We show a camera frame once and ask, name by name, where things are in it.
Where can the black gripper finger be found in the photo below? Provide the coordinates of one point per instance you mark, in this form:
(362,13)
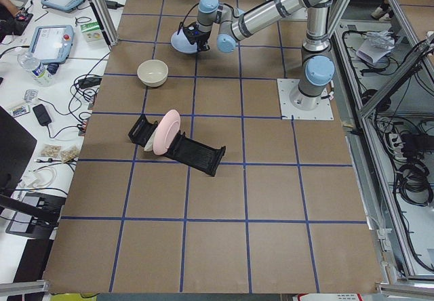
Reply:
(205,47)

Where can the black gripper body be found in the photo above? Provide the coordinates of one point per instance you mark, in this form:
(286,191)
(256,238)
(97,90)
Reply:
(203,38)

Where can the blue plate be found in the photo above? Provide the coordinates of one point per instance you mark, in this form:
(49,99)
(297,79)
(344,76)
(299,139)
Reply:
(183,44)

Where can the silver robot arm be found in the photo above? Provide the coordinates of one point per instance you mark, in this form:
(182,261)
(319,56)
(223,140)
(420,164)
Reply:
(235,26)

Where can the pink plate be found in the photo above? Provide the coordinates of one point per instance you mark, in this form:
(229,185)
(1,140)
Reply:
(166,131)

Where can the cream plate in rack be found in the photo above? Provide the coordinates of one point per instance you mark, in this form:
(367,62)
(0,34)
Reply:
(149,144)

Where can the cream ceramic bowl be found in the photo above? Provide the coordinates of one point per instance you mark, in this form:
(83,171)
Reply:
(153,73)

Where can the green white carton box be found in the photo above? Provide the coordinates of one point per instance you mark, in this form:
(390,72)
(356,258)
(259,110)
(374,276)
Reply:
(91,32)

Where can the black dish rack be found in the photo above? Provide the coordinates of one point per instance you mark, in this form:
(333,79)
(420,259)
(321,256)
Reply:
(184,150)

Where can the near blue teach pendant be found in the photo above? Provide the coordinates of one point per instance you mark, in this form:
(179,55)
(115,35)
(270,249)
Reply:
(52,44)

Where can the clear plastic water bottle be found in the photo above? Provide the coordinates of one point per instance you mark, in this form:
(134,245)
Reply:
(35,68)

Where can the black power adapter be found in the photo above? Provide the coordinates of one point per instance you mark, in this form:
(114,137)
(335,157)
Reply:
(42,115)

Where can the black laptop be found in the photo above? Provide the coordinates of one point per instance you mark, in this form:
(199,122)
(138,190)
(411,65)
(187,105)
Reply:
(17,148)

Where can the aluminium frame post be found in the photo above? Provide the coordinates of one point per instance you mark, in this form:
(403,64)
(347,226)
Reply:
(103,18)

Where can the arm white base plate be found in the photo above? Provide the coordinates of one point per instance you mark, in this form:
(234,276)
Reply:
(296,106)

